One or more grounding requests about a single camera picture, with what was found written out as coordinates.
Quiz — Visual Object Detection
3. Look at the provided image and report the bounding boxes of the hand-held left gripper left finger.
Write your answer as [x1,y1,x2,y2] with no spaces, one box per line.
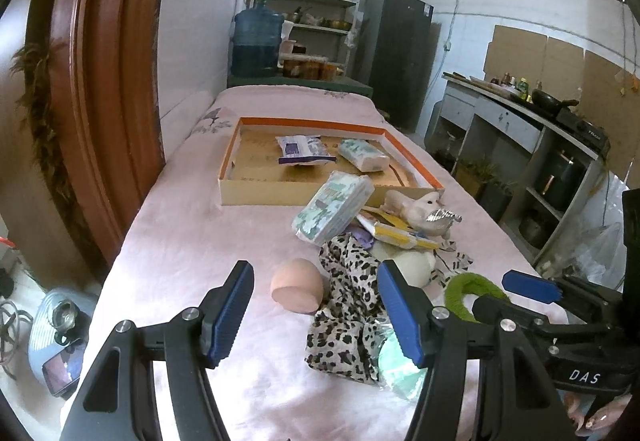
[60,260,255,441]

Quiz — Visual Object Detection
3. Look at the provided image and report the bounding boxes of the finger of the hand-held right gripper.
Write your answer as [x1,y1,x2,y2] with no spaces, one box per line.
[472,295,551,337]
[502,270,624,311]

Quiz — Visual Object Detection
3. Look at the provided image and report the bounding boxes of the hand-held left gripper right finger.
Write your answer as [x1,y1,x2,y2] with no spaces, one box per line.
[377,260,576,441]

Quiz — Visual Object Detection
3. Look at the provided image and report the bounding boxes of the green fuzzy ring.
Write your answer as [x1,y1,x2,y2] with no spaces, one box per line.
[444,272,511,324]

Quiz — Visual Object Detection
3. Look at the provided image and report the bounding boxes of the pale green packet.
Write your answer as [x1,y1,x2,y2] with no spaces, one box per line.
[377,316,431,402]

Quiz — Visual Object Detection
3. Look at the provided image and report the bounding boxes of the leopard print scrunchie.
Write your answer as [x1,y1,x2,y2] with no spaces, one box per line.
[305,233,396,387]

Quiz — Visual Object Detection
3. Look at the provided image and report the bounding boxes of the pale pink plush toy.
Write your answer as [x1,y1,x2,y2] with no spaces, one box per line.
[380,188,463,239]

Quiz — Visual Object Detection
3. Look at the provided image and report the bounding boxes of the large green patterned tissue pack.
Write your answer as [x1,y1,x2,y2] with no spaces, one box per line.
[292,171,376,246]

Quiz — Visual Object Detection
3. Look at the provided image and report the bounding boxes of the orange-rimmed cardboard box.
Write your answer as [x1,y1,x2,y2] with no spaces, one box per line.
[217,116,446,207]

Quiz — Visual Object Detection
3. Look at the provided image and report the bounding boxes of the purple soft item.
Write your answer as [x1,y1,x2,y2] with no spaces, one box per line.
[345,228,376,249]

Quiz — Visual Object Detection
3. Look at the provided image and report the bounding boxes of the person's right hand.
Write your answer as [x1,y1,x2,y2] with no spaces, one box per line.
[565,388,640,434]

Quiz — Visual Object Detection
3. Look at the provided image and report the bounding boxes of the small dark pot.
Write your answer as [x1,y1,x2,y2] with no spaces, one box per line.
[520,216,551,247]

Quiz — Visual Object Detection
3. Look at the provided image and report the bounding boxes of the white plush toy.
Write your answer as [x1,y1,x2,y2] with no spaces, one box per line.
[372,241,438,289]

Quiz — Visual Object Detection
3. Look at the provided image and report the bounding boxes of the peach round sponge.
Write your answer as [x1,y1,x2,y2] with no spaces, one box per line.
[270,259,325,314]

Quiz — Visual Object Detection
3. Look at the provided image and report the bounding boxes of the clear plastic bag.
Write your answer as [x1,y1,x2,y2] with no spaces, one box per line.
[545,216,626,287]

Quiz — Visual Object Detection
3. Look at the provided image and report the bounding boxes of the yellow and white packet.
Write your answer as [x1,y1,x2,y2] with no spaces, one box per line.
[357,208,441,252]

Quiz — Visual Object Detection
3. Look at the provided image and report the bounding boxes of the silver hair claw clip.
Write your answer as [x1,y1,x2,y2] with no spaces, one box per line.
[422,207,463,229]

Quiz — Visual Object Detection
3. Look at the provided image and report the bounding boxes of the potted green plants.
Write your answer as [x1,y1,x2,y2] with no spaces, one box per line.
[455,156,516,222]

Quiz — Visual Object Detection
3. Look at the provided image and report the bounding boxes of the dark green pot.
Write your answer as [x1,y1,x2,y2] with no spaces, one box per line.
[532,148,583,212]

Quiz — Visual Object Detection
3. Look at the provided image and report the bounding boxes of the black gas stove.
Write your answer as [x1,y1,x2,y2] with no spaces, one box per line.
[555,107,612,159]

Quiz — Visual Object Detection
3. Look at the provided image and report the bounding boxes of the grey kitchen counter cabinet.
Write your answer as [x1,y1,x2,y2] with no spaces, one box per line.
[425,74,608,267]

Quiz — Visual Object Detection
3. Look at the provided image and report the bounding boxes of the small white tissue pack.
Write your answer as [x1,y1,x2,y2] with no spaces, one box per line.
[338,138,391,173]

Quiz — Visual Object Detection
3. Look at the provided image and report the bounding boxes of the smartphone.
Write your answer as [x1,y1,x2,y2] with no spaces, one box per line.
[41,348,83,397]

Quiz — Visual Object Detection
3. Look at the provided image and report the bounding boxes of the blue and white packet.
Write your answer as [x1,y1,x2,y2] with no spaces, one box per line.
[275,134,338,167]

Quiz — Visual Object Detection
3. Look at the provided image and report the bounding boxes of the black wok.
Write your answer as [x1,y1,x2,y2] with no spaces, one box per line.
[531,88,580,118]

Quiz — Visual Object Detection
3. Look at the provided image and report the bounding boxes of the pale blue appliance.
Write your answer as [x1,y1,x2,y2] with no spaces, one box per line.
[27,288,98,399]

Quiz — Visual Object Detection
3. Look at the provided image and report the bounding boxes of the group of condiment bottles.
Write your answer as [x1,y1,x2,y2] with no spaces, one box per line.
[490,74,533,102]

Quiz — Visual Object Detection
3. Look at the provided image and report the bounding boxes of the green low table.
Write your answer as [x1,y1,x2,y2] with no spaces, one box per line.
[227,71,373,98]

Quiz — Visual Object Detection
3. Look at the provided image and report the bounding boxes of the row of amber jars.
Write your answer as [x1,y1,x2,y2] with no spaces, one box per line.
[282,55,346,81]

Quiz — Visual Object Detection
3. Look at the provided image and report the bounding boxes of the dark grey fridge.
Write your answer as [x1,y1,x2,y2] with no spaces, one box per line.
[352,0,435,134]

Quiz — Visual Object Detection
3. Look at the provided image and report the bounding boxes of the brown dried garland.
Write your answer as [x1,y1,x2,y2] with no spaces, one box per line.
[10,41,93,252]

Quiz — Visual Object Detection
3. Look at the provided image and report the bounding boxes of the blue water jug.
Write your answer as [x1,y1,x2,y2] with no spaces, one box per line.
[231,0,284,78]

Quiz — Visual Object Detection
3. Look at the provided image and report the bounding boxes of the cardboard wall panel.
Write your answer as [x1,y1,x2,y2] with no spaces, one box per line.
[582,50,640,177]
[542,36,586,107]
[482,25,548,82]

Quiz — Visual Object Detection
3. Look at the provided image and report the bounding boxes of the black wire tangle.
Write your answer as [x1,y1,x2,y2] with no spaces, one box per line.
[0,298,31,379]

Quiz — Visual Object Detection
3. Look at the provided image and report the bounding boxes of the brown wooden frame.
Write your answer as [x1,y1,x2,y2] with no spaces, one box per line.
[25,0,181,272]

